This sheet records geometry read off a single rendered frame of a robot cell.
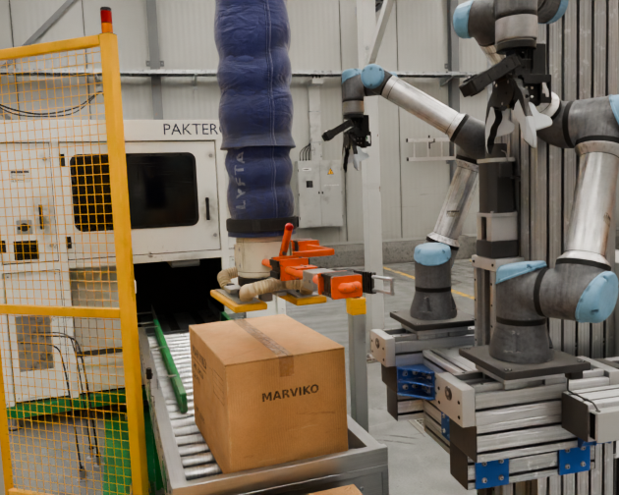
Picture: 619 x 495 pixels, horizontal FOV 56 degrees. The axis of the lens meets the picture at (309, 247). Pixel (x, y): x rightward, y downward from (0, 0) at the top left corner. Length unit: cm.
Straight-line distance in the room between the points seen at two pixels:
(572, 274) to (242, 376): 99
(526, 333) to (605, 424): 25
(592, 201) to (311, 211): 929
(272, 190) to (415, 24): 1028
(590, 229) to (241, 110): 100
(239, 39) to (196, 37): 910
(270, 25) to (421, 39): 1014
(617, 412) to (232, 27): 142
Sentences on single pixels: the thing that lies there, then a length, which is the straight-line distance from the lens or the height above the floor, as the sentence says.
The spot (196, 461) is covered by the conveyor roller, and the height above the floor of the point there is 54.
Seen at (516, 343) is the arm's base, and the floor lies 108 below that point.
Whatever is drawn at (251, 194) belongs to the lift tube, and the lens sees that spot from 179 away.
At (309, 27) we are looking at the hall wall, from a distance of 1127.
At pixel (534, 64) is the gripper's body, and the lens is 122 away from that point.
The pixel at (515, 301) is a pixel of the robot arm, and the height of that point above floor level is 118.
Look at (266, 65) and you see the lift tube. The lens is 181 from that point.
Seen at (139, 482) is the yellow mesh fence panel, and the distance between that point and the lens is 273.
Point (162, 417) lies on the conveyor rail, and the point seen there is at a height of 59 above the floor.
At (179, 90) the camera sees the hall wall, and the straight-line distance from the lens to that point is 1073.
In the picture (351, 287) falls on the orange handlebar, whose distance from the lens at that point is 129.
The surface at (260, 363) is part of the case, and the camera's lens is 186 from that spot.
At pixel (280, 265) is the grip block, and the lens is 161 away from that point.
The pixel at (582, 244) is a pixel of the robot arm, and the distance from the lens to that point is 145.
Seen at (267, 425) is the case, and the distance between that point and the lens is 193.
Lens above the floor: 146
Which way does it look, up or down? 6 degrees down
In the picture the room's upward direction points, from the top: 2 degrees counter-clockwise
